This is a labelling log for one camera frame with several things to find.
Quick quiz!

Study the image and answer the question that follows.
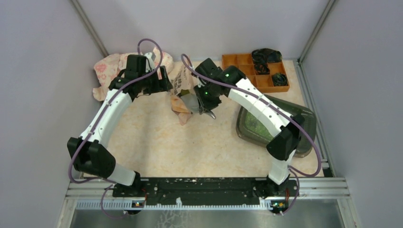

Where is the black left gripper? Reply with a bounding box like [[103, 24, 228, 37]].
[[138, 65, 173, 94]]

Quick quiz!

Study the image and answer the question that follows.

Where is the grey metal scoop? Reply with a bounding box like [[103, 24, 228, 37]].
[[180, 94, 216, 119]]

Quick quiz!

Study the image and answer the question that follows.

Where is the orange cat litter bag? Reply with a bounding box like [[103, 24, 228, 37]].
[[169, 62, 198, 125]]

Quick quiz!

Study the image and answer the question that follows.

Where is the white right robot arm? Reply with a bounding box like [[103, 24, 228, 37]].
[[192, 58, 305, 196]]

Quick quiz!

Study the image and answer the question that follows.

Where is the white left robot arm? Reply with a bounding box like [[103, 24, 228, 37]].
[[67, 53, 173, 197]]

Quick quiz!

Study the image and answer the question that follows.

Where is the dark green litter box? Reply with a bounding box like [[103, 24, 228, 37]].
[[236, 95, 317, 158]]

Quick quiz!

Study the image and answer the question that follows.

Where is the pink patterned cloth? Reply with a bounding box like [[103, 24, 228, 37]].
[[92, 46, 174, 101]]

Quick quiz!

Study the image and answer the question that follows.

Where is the orange compartment tray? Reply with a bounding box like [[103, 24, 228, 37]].
[[221, 53, 290, 93]]

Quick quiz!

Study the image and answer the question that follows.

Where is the dark cloth on tray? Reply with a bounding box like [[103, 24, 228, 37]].
[[251, 48, 282, 75]]

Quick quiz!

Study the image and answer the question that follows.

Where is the small dark cloth ball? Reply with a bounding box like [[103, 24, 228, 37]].
[[271, 73, 288, 86]]

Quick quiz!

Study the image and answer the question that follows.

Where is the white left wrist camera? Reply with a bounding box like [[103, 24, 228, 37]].
[[144, 52, 155, 72]]

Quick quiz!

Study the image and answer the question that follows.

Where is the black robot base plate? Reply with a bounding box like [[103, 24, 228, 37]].
[[112, 177, 299, 215]]

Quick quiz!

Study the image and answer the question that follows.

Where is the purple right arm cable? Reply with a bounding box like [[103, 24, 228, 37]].
[[181, 53, 323, 216]]

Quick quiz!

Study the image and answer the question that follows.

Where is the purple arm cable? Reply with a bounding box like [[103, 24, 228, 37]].
[[67, 38, 163, 219], [181, 53, 323, 216]]

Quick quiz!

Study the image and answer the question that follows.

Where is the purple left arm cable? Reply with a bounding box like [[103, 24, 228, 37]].
[[67, 38, 163, 219]]

